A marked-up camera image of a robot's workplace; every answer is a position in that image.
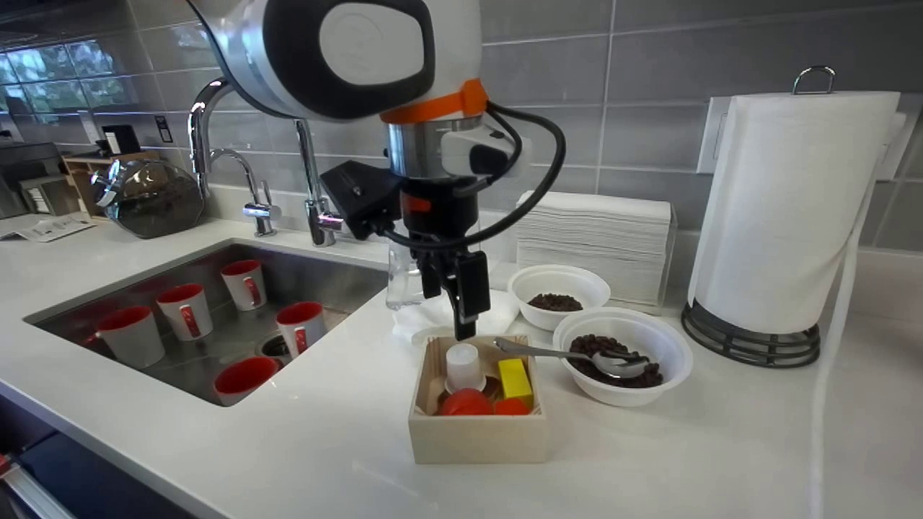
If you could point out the orange toy piece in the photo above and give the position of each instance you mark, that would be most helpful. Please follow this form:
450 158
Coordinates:
511 408

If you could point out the yellow toy block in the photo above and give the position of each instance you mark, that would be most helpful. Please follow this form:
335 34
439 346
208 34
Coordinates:
515 376

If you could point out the red toy tomato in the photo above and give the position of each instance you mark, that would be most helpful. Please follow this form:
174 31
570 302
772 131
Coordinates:
465 403

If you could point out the tall chrome faucet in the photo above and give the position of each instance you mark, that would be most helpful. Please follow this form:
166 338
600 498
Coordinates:
309 183

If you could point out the white paper towel roll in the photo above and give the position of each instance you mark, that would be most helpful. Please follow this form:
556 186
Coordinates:
788 212

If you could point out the dark coffee beans pile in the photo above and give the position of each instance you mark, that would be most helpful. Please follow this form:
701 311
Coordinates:
556 301
592 346

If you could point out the white cup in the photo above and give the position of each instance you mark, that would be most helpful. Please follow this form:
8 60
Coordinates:
463 366

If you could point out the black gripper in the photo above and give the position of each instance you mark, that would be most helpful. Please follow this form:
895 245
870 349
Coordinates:
436 216

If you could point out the clear drinking glass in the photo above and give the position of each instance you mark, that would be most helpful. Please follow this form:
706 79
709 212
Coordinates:
404 278

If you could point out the white crumpled cloth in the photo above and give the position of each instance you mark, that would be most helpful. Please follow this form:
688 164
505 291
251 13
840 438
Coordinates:
412 323

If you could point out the large white bowl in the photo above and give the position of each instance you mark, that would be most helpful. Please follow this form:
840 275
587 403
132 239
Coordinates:
625 396

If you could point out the white napkin stack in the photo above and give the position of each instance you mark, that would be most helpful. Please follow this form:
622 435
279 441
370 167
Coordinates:
606 230

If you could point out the metal spoon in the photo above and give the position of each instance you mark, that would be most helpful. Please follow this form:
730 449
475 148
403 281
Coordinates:
616 363

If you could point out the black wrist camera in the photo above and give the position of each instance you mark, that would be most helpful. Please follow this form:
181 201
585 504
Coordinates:
361 197

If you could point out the light wooden box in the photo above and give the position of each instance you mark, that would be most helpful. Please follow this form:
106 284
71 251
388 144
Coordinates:
481 441

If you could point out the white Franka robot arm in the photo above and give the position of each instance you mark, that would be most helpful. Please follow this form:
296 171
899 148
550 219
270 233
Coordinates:
240 47

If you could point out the dark base cabinet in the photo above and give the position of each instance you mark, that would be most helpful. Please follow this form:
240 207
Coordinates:
77 470

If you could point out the small white bowl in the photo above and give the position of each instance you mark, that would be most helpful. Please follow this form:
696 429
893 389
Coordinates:
524 287

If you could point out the dark glossy bag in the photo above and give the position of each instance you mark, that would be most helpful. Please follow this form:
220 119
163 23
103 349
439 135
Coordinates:
155 197

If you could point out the small chrome tap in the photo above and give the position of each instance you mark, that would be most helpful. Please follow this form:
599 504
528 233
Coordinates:
262 216

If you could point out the white mug red inside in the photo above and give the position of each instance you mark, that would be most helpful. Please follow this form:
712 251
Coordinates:
189 317
246 376
246 289
302 336
135 341

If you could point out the stainless steel sink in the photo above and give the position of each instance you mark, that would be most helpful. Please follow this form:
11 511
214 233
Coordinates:
335 289

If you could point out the printed paper sheet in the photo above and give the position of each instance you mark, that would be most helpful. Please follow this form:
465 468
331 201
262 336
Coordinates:
60 229

